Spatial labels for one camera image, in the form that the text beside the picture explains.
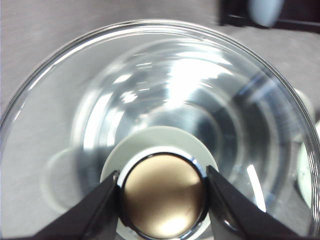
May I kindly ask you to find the blue plate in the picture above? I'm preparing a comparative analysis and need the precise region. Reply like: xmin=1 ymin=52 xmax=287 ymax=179
xmin=248 ymin=0 xmax=285 ymax=27

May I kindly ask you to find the glass steamer lid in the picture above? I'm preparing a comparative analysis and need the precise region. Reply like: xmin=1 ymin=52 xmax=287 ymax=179
xmin=0 ymin=20 xmax=320 ymax=240

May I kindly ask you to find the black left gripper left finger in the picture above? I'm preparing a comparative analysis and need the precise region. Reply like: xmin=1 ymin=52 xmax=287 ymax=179
xmin=31 ymin=170 xmax=120 ymax=240

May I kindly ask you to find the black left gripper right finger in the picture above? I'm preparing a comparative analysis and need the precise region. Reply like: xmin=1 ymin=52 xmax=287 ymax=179
xmin=206 ymin=165 xmax=310 ymax=240

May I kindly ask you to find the green electric steamer pot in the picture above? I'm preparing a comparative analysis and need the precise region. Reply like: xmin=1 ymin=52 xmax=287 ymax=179
xmin=40 ymin=87 xmax=316 ymax=213

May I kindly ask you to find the black plate rack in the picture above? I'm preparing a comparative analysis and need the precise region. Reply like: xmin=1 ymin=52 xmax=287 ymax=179
xmin=218 ymin=0 xmax=320 ymax=33

